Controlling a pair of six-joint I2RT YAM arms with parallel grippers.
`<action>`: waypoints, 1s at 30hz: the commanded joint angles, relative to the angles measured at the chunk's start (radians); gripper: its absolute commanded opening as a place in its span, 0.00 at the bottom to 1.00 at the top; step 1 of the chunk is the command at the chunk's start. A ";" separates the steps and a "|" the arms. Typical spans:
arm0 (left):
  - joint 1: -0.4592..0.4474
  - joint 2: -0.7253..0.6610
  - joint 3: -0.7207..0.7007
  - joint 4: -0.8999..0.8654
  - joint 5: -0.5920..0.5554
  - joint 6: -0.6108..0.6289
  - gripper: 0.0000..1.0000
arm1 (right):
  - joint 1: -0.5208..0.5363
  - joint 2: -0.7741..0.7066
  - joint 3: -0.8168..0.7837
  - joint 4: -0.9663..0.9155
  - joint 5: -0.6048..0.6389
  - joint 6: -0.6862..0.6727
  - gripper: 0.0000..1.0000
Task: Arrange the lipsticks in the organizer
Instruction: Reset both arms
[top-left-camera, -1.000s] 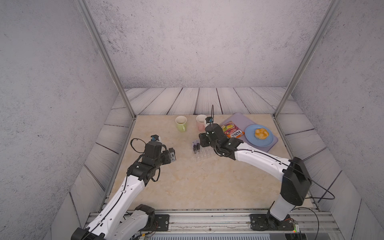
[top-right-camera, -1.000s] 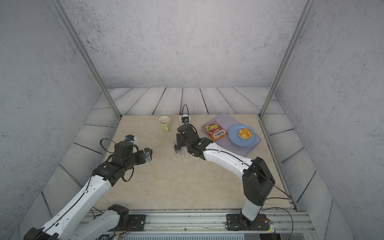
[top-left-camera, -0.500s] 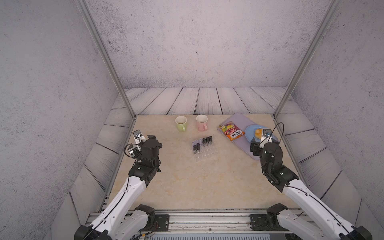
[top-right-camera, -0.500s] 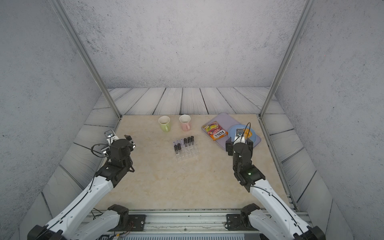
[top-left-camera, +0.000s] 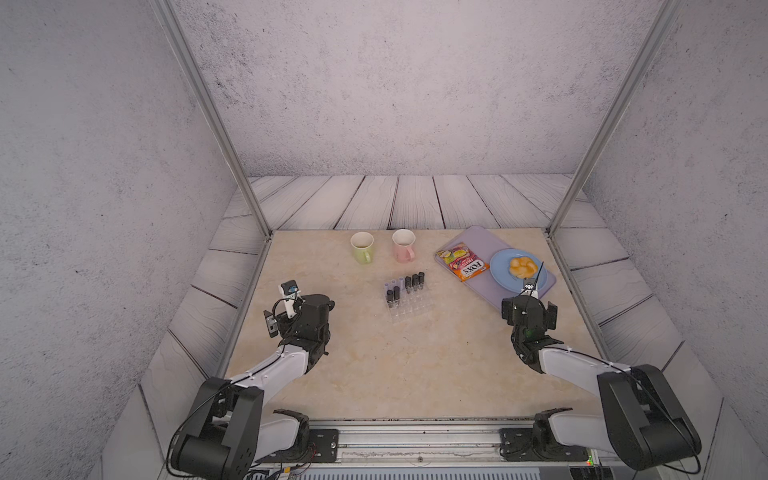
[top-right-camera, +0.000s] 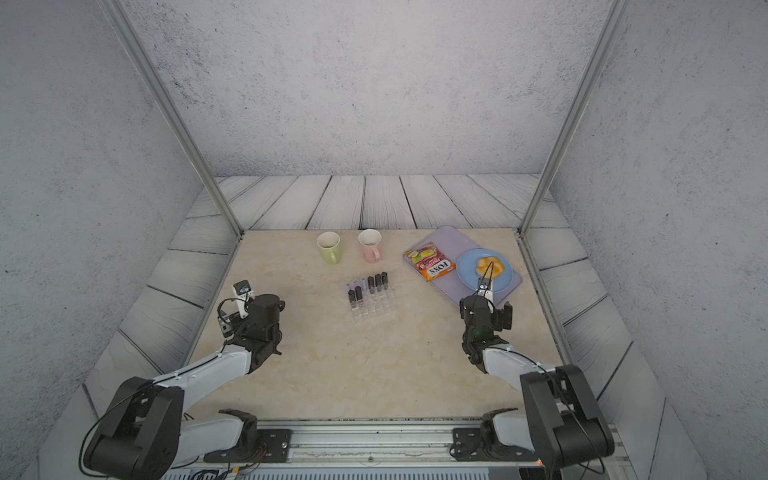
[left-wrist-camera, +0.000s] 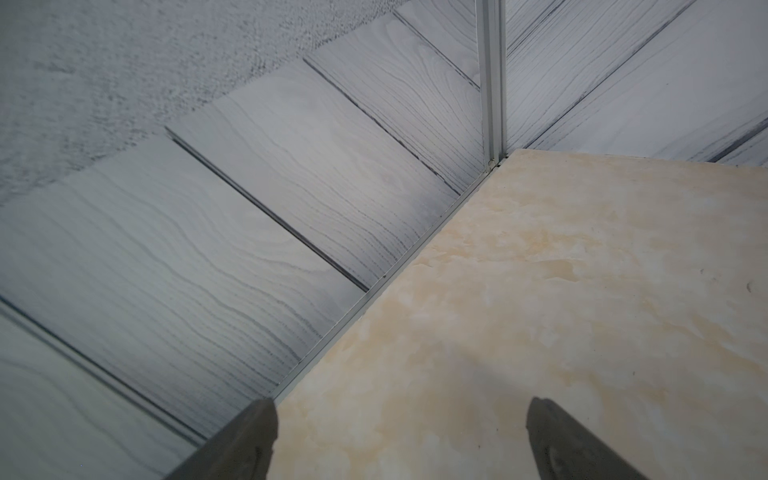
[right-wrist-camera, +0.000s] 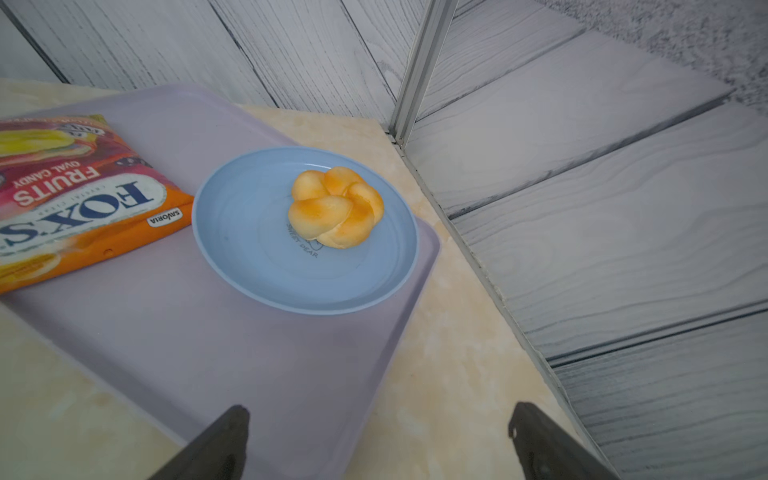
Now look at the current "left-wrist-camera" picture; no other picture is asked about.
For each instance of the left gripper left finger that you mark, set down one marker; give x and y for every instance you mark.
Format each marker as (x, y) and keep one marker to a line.
(243, 449)

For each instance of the left aluminium frame post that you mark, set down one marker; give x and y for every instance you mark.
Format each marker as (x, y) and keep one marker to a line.
(492, 53)

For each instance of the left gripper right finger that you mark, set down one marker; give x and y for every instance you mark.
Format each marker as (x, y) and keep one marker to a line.
(563, 448)

